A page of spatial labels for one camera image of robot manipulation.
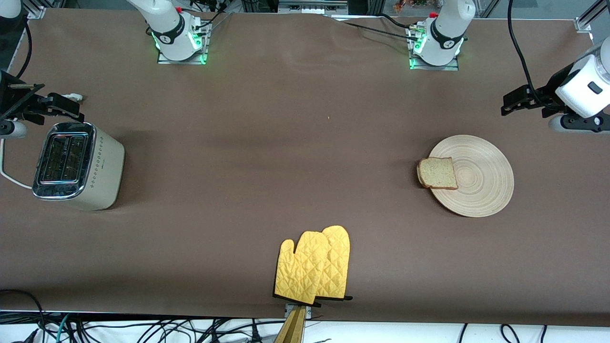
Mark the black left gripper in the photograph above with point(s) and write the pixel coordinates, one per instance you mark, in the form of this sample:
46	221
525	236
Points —
544	97

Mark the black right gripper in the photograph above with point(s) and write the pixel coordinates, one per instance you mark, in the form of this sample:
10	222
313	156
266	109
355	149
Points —
10	98

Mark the round light wooden plate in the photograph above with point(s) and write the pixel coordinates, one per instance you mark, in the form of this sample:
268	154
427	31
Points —
481	188

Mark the slice of brown bread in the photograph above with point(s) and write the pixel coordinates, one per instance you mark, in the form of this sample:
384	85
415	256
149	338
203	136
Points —
438	172

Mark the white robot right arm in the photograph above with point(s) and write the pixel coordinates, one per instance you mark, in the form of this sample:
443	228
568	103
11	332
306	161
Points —
167	28

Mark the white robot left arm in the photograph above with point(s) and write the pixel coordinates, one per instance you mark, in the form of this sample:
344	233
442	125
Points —
445	35

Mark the cream and chrome toaster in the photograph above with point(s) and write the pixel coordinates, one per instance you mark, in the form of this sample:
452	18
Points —
105	166

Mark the white power plug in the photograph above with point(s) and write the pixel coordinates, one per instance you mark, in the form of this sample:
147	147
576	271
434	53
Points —
74	97

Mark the grey metal equipment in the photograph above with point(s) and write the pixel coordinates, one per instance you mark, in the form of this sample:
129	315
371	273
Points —
310	5

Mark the yellow quilted oven mitt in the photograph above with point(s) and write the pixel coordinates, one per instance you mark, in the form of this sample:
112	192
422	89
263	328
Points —
302	267
339	257

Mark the wooden stick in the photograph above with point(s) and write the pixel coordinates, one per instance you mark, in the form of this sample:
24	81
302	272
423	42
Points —
291	328

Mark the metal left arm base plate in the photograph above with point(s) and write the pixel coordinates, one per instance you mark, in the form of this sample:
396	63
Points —
452	66

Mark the aluminium frame profile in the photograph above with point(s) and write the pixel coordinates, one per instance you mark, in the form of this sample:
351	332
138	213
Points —
588	18
45	7

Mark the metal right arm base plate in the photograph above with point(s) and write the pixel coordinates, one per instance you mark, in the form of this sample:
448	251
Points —
190	61

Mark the small metal bracket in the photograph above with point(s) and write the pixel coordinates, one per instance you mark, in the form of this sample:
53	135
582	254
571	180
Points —
310	312

